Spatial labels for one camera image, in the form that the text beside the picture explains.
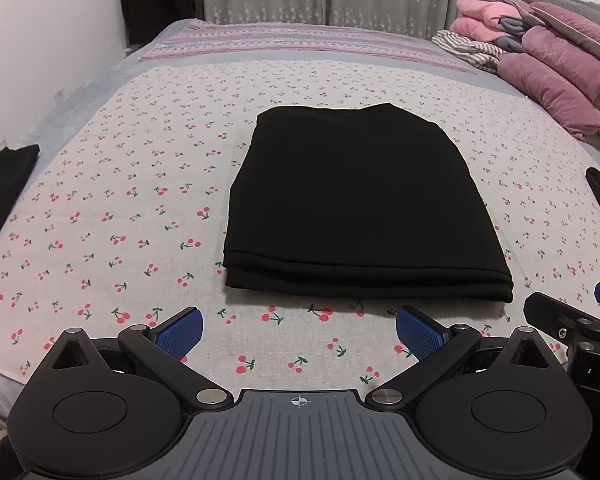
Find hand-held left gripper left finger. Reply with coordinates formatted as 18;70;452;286
46;306;234;411

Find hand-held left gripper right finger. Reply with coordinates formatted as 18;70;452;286
369;305;557;411

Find black pants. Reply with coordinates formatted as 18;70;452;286
223;102;515;304

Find cherry print bed sheet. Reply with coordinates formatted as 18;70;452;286
0;57;600;386

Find mauve velvet quilt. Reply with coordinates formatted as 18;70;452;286
497;1;600;149

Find black folded cloth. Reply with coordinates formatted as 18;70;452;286
0;144;41;268

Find striped beige garment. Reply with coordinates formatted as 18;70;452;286
431;29;506;72

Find gray folded garment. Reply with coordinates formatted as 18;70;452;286
497;15;529;54

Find gray pillow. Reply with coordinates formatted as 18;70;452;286
521;0;600;36

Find stack of folded pink clothes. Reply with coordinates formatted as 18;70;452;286
449;0;531;44

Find pink striped blanket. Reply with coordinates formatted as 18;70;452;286
139;20;476;75

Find hanging dark coat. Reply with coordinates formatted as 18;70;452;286
120;0;204;46

